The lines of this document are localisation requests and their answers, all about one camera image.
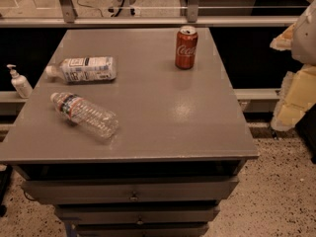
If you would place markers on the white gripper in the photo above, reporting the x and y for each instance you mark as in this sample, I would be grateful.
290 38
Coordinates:
305 39

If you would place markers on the white labelled plastic bottle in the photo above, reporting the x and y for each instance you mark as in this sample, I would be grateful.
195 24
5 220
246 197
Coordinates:
84 69

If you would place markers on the clear plastic water bottle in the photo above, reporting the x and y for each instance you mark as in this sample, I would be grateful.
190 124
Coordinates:
92 117

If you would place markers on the white pump dispenser bottle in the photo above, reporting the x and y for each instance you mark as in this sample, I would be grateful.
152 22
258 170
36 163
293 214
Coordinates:
20 82

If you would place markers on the red coca-cola can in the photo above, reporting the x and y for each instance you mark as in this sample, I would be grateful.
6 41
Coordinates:
186 47

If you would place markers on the top grey drawer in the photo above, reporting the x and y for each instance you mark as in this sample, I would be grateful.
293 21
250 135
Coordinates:
124 191

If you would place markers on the grey drawer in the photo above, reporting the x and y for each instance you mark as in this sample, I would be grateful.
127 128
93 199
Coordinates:
138 214
124 191
145 230

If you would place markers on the grey drawer cabinet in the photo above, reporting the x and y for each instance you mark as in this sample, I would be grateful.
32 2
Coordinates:
173 123

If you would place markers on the middle grey drawer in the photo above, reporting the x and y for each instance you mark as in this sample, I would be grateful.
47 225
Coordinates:
138 214

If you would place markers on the bottom grey drawer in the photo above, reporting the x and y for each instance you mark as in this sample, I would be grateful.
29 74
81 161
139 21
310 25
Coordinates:
145 230

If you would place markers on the metal railing frame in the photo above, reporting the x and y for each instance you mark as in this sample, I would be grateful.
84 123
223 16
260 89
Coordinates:
152 13

